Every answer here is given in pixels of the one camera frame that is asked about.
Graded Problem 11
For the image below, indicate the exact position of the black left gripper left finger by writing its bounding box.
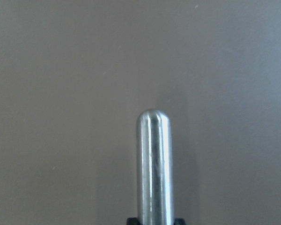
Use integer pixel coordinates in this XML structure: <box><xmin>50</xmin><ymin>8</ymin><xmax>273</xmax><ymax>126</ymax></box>
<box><xmin>127</xmin><ymin>217</ymin><xmax>138</xmax><ymax>225</ymax></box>

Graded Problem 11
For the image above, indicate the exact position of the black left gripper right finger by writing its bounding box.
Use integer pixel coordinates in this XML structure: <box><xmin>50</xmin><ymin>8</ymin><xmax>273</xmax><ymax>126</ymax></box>
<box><xmin>174</xmin><ymin>218</ymin><xmax>185</xmax><ymax>225</ymax></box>

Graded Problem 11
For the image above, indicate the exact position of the steel muddler with black tip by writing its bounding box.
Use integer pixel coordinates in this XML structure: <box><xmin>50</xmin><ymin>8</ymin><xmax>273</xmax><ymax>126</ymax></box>
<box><xmin>136</xmin><ymin>109</ymin><xmax>174</xmax><ymax>225</ymax></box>

